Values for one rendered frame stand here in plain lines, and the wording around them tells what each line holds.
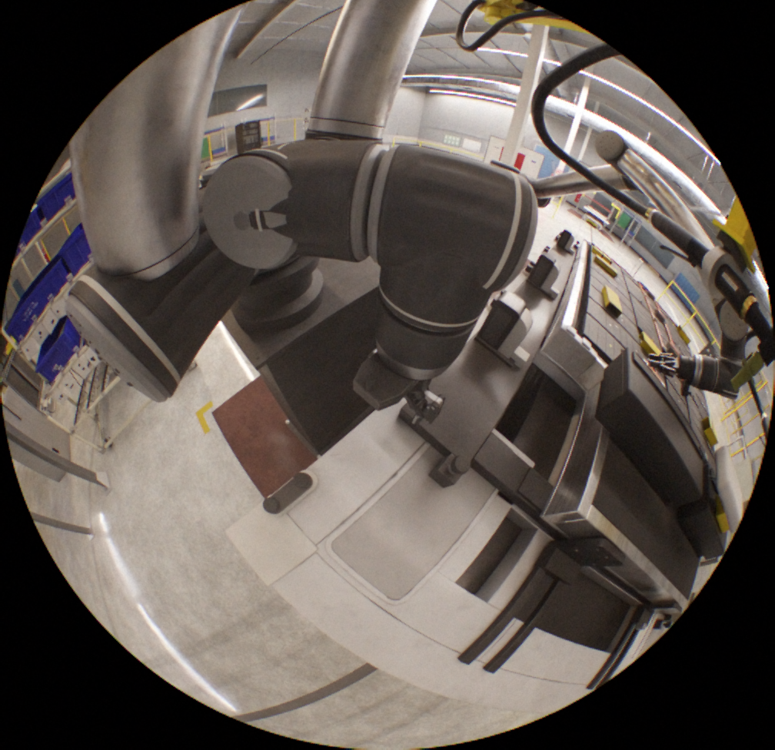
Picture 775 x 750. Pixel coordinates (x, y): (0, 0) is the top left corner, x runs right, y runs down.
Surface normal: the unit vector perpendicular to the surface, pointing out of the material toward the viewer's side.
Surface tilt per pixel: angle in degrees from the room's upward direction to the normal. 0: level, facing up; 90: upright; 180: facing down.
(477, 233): 77
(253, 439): 0
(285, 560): 0
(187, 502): 0
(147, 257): 107
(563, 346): 90
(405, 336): 90
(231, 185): 83
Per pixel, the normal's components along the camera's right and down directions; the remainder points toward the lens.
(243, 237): -0.19, 0.79
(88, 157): 0.16, 0.89
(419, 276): -0.52, 0.67
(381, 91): 0.66, 0.71
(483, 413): 0.11, -0.57
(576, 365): -0.69, 0.55
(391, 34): 0.40, 0.82
